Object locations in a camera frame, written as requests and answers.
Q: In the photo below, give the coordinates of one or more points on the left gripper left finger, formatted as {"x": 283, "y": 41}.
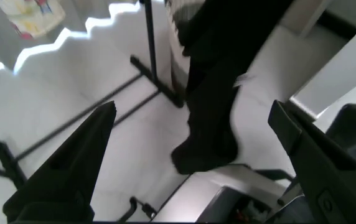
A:
{"x": 69, "y": 174}

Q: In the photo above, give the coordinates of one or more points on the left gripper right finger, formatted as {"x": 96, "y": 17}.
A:
{"x": 330, "y": 174}

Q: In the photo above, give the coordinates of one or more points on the black garment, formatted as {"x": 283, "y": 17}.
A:
{"x": 210, "y": 130}

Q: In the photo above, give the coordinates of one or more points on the cream printed garment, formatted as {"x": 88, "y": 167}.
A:
{"x": 31, "y": 15}

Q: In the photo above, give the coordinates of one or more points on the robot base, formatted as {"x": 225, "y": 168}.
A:
{"x": 193, "y": 202}

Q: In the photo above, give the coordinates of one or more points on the black clothes rack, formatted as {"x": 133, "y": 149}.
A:
{"x": 150, "y": 46}

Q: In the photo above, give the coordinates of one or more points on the white laundry basket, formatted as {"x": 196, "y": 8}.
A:
{"x": 179, "y": 56}

